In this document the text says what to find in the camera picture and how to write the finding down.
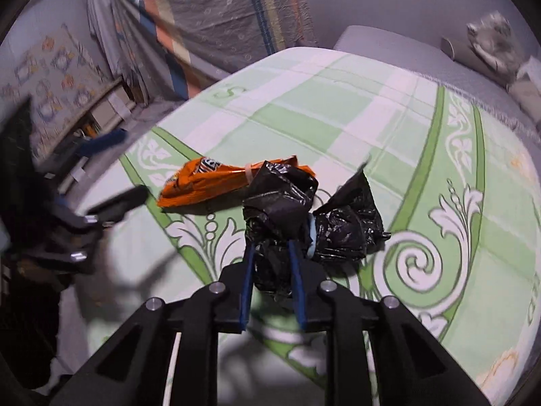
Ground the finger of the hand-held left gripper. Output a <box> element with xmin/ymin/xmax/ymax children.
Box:
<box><xmin>42</xmin><ymin>129</ymin><xmax>130</xmax><ymax>172</ymax></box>
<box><xmin>55</xmin><ymin>185</ymin><xmax>149</xmax><ymax>275</ymax></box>

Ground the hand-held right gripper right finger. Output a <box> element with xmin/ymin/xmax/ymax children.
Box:
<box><xmin>289</xmin><ymin>240</ymin><xmax>491</xmax><ymax>406</ymax></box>

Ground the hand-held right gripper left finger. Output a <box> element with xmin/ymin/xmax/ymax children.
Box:
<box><xmin>48</xmin><ymin>241</ymin><xmax>255</xmax><ymax>406</ymax></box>

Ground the orange snack packet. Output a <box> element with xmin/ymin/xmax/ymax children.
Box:
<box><xmin>157</xmin><ymin>155</ymin><xmax>317</xmax><ymax>209</ymax></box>

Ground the black plastic bag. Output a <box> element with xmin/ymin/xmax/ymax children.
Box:
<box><xmin>242</xmin><ymin>161</ymin><xmax>392</xmax><ymax>301</ymax></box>

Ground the patterned cloth with frames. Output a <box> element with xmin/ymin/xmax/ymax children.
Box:
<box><xmin>0</xmin><ymin>23</ymin><xmax>115</xmax><ymax>165</ymax></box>

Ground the striped cloth under clear plastic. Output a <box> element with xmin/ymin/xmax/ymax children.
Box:
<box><xmin>87</xmin><ymin>0</ymin><xmax>320</xmax><ymax>106</ymax></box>

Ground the green patterned blanket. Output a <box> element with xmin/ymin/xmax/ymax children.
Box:
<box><xmin>59</xmin><ymin>46</ymin><xmax>541</xmax><ymax>406</ymax></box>

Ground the grey quilted bedspread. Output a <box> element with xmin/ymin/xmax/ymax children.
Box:
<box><xmin>334</xmin><ymin>25</ymin><xmax>541</xmax><ymax>136</ymax></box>

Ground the grey bolster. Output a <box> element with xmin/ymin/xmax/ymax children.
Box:
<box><xmin>440</xmin><ymin>36</ymin><xmax>508</xmax><ymax>87</ymax></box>

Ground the grey pillow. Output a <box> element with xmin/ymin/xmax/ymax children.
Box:
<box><xmin>509</xmin><ymin>80</ymin><xmax>541</xmax><ymax>115</ymax></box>

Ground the grey white plush toy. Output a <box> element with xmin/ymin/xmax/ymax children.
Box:
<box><xmin>467</xmin><ymin>10</ymin><xmax>527</xmax><ymax>87</ymax></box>

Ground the folded white cloth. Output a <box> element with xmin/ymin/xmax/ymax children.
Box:
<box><xmin>518</xmin><ymin>57</ymin><xmax>541</xmax><ymax>82</ymax></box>

